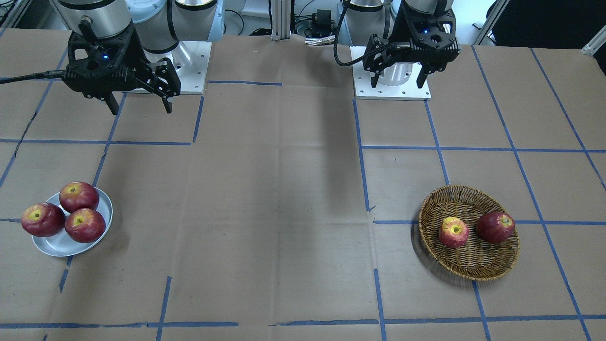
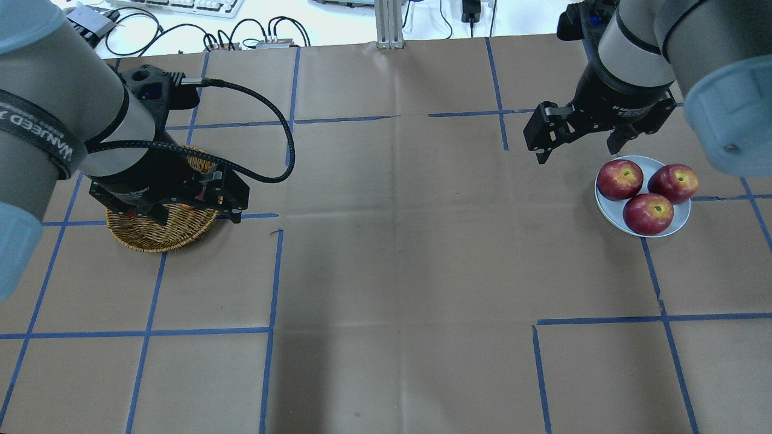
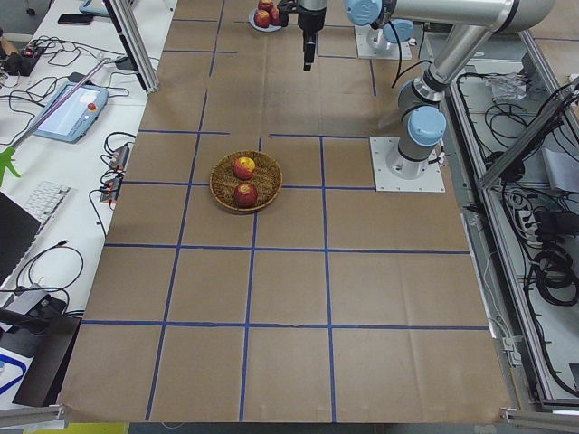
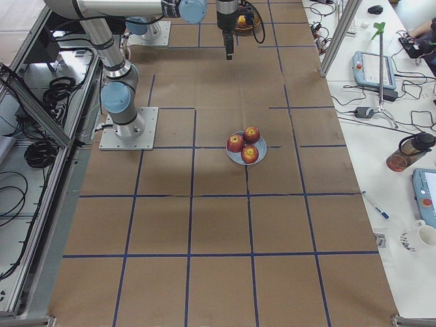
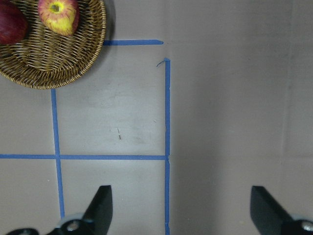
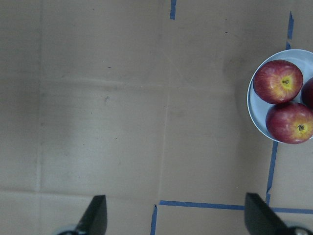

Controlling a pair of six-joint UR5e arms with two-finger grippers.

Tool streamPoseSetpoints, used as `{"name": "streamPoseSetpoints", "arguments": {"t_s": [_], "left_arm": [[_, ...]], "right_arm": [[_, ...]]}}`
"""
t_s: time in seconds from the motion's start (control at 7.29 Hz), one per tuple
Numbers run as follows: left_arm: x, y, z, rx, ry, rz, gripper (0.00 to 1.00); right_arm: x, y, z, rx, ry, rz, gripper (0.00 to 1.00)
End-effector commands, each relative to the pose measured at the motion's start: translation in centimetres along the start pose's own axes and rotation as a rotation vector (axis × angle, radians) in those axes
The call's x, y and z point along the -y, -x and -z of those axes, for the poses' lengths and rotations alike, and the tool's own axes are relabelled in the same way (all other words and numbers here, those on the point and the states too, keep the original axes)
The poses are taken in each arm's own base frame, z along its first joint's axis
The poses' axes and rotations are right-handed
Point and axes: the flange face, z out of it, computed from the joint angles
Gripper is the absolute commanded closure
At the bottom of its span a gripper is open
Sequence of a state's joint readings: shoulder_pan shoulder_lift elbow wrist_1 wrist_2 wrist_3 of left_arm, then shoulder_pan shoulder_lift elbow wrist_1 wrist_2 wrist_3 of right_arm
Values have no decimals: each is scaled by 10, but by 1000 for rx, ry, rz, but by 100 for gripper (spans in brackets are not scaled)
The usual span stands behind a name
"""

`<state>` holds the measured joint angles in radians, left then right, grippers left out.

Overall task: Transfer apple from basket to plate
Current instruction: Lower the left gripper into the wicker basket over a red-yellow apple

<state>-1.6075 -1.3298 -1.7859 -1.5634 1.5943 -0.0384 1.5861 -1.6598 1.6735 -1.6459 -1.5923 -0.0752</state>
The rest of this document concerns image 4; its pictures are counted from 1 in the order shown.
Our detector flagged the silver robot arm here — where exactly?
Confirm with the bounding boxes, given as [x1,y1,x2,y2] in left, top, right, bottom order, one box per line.
[45,0,207,139]
[125,16,161,39]

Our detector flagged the woven wicker basket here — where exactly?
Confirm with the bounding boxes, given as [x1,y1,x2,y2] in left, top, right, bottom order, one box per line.
[234,12,263,35]

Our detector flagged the light blue plate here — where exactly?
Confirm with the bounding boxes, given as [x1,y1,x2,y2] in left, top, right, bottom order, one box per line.
[226,134,267,166]

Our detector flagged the red apple on plate front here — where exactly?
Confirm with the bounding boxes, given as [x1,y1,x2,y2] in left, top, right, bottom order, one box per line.
[240,144,259,164]

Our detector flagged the teach pendant tablet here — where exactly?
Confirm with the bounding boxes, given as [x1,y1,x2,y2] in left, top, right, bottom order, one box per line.
[352,51,396,90]

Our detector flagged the black computer mouse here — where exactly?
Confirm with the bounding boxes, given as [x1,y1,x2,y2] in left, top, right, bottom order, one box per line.
[367,5,384,15]

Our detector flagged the green tipped metal pole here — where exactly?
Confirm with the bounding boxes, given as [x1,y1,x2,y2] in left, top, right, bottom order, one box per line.
[372,22,399,129]

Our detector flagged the dark water bottle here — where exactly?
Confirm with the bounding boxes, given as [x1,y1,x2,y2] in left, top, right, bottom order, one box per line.
[386,132,435,172]

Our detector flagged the blue white pen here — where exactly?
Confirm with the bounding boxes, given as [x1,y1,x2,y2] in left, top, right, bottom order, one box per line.
[362,191,390,220]

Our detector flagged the white mug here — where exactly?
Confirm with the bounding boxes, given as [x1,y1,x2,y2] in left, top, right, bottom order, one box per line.
[400,219,435,252]

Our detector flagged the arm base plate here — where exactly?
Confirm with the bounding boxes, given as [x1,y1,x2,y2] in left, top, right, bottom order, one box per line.
[127,21,171,47]
[99,107,159,151]

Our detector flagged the aluminium frame post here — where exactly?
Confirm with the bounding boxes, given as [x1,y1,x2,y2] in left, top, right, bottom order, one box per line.
[318,0,361,78]

